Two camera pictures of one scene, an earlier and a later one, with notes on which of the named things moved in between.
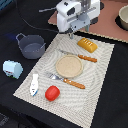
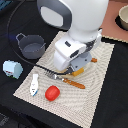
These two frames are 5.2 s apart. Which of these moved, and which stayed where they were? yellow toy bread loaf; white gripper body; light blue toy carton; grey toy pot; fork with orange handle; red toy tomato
Moved: yellow toy bread loaf; white gripper body
Stayed: grey toy pot; red toy tomato; fork with orange handle; light blue toy carton
